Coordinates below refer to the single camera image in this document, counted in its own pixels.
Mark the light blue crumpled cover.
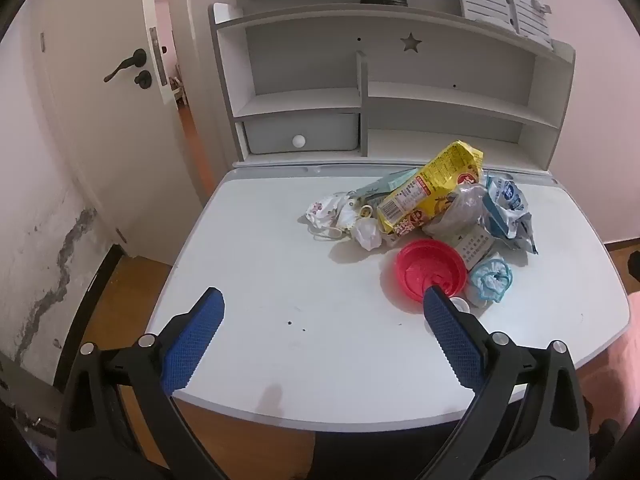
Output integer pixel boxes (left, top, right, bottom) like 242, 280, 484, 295
467, 255, 514, 306

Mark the red plastic lid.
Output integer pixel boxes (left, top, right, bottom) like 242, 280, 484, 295
396, 239, 468, 303

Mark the white printed carton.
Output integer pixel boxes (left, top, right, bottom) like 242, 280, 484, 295
452, 227, 493, 271

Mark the white crumpled plastic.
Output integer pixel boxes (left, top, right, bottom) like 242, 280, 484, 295
351, 217, 383, 252

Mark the white grey desk hutch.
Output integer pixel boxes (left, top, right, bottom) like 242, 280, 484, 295
207, 0, 576, 168

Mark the white printed face mask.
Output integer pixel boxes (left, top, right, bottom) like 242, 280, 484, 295
302, 191, 363, 241

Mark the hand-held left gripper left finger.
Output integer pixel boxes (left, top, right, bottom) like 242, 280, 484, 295
57, 286, 231, 480

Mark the blue white plastic wrapper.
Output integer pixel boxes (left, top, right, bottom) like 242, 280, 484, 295
482, 172, 541, 256

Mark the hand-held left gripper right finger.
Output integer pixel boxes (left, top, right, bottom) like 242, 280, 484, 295
417, 287, 591, 480

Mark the white door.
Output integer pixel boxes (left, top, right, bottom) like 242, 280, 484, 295
10, 0, 208, 266

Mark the black door handle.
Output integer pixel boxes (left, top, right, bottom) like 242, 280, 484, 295
103, 49, 147, 83

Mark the teal booklet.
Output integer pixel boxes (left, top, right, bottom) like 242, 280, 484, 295
355, 167, 418, 201

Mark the grey drawer with white knob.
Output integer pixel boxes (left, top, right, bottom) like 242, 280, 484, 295
244, 112, 361, 155

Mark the clear plastic bag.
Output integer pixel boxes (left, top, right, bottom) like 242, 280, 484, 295
422, 182, 493, 241

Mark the yellow snack bag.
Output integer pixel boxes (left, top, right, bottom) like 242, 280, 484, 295
376, 141, 485, 236

